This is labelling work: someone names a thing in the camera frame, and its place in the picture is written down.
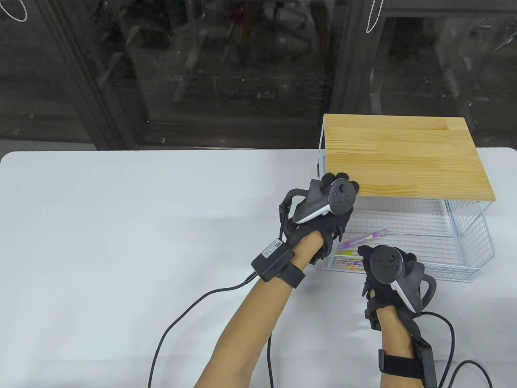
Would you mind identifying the person's left hand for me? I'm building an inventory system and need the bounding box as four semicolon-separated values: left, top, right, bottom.
279;171;360;265

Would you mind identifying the person's right hand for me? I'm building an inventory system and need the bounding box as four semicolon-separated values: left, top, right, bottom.
357;244;425;337

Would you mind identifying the white wire basket drawer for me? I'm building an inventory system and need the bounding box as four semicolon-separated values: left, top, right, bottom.
323;198;495;282

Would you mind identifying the person's left forearm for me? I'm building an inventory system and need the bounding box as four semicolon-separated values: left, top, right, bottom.
194;232;326;388

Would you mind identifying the person's right forearm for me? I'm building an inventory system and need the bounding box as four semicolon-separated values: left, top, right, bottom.
378;307;418;388

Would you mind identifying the black left hand controller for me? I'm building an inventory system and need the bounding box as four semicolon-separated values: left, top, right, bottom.
293;179;358;224

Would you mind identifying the black hand controller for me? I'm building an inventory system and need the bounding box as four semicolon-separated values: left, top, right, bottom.
370;247;437;312
293;179;358;224

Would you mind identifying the black right hand controller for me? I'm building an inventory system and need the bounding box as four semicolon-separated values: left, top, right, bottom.
370;247;437;312

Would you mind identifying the black left wrist sensor box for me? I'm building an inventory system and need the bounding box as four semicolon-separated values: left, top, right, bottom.
251;238;295;282

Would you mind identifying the black wrist sensor box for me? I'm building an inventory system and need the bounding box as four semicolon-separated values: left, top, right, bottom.
251;238;295;282
412;337;437;388

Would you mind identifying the black right wrist sensor box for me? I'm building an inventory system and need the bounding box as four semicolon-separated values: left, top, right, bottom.
412;337;437;388

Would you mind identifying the dark window mullion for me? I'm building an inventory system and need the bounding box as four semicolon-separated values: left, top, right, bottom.
38;0;130;151
329;0;388;116

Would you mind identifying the black left wrist strap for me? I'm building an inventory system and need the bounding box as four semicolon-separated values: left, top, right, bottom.
279;263;306;288

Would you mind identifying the black wrist strap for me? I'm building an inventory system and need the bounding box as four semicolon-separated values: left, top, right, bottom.
378;350;425;378
279;263;306;288

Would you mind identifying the black right wrist strap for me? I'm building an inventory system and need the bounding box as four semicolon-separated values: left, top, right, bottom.
378;350;425;378

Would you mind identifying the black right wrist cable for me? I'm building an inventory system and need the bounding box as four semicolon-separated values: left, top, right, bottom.
420;311;493;388

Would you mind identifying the wooden-topped white wire rack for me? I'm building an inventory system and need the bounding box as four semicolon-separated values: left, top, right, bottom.
317;114;496;243

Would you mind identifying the white blind cord loop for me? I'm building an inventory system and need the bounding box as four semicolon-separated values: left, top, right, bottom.
0;0;28;23
366;0;387;34

